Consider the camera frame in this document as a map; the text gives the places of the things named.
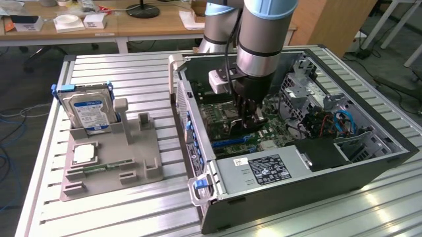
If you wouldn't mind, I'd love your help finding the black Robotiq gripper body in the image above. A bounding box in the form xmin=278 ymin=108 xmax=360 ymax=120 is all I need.
xmin=233 ymin=73 xmax=274 ymax=104

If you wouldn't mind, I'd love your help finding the CPU socket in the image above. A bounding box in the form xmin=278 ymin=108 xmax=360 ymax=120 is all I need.
xmin=220 ymin=102 xmax=240 ymax=121

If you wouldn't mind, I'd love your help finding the green Dell motherboard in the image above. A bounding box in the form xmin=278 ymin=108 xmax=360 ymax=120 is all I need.
xmin=194 ymin=83 xmax=290 ymax=160

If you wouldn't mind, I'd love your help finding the blue expansion slot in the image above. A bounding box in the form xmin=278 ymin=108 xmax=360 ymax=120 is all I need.
xmin=212 ymin=137 xmax=250 ymax=149

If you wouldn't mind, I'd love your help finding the metal disk bay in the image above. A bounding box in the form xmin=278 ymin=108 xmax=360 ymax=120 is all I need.
xmin=280 ymin=71 xmax=348 ymax=119
xmin=333 ymin=128 xmax=397 ymax=163

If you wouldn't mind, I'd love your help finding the silver chipset heatsink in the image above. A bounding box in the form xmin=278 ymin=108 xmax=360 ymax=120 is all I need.
xmin=264 ymin=141 xmax=282 ymax=152

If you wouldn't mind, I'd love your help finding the grey power supply unit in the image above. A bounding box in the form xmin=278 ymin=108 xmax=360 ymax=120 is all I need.
xmin=216 ymin=145 xmax=314 ymax=196

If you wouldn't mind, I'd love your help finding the black plastic shroud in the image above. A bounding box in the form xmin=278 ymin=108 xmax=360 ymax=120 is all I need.
xmin=294 ymin=137 xmax=352 ymax=173

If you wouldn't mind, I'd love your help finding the white paper sheet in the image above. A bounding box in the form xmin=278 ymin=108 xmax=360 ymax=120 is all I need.
xmin=180 ymin=10 xmax=206 ymax=31

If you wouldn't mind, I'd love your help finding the wooden cabinet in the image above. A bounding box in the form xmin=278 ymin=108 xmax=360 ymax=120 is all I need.
xmin=289 ymin=0 xmax=380 ymax=54

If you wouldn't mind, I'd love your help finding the brown cardboard box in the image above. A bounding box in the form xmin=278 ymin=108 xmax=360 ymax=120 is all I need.
xmin=190 ymin=0 xmax=208 ymax=24

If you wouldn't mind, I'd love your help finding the black power adapter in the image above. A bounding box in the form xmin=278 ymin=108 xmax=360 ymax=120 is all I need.
xmin=353 ymin=48 xmax=373 ymax=60

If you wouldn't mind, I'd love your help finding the black open PC case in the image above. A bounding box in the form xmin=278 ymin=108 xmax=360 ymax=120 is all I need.
xmin=167 ymin=48 xmax=421 ymax=235

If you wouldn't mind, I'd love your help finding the grey plastic parts rack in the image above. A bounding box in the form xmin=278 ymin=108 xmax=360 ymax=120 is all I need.
xmin=59 ymin=97 xmax=165 ymax=203

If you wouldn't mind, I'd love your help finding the black floor stand base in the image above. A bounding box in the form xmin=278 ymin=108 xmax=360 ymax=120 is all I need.
xmin=372 ymin=74 xmax=422 ymax=96

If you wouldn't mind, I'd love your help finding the black monitor stand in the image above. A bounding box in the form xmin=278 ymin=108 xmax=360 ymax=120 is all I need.
xmin=126 ymin=0 xmax=162 ymax=19

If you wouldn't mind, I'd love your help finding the hard disk with blue rails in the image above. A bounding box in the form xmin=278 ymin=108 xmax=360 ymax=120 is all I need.
xmin=51 ymin=80 xmax=117 ymax=136

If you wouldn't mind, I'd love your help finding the green RAM stick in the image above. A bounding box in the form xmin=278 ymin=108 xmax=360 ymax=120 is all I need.
xmin=82 ymin=161 xmax=123 ymax=173

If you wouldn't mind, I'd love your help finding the silver CPU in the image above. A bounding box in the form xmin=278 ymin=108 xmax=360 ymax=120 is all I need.
xmin=73 ymin=145 xmax=99 ymax=164

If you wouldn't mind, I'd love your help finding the small white box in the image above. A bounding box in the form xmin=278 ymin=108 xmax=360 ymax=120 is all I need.
xmin=83 ymin=13 xmax=107 ymax=29

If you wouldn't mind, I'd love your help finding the white tape roll box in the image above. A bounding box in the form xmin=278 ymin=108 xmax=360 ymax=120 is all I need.
xmin=54 ymin=14 xmax=87 ymax=34

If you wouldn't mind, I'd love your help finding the black chair base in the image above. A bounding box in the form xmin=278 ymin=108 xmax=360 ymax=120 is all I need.
xmin=18 ymin=45 xmax=69 ymax=74

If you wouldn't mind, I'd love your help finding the wooden desk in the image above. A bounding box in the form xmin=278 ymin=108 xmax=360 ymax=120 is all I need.
xmin=0 ymin=0 xmax=298 ymax=47

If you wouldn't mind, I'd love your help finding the white box black lid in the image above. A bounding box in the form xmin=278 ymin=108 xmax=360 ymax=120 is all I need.
xmin=9 ymin=15 xmax=46 ymax=33

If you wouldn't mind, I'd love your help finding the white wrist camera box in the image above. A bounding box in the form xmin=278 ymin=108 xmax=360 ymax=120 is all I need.
xmin=208 ymin=70 xmax=240 ymax=95

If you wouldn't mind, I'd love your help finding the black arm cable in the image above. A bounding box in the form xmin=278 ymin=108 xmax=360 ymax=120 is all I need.
xmin=224 ymin=7 xmax=248 ymax=82

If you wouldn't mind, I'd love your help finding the red yellow wire bundle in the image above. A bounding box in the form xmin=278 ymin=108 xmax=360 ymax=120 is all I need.
xmin=316 ymin=112 xmax=334 ymax=138

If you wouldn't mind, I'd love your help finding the blue flat wire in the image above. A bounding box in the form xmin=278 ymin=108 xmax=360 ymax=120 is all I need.
xmin=332 ymin=110 xmax=358 ymax=136

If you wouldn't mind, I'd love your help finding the white table frame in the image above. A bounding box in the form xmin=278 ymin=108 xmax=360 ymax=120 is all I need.
xmin=361 ymin=0 xmax=422 ymax=68

